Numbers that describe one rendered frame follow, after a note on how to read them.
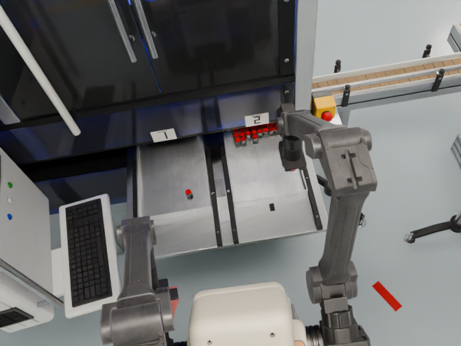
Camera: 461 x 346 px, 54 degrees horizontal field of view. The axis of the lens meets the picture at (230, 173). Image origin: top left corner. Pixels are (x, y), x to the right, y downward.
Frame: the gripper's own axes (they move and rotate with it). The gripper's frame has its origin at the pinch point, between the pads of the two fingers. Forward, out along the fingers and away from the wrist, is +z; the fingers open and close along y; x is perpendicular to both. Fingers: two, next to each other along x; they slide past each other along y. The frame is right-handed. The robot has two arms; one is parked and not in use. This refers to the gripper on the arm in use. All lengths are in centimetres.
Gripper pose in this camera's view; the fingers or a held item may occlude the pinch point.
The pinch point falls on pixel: (291, 169)
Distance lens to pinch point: 142.0
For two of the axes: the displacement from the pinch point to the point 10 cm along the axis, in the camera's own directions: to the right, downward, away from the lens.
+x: -9.9, 1.7, 0.2
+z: 1.1, 5.1, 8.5
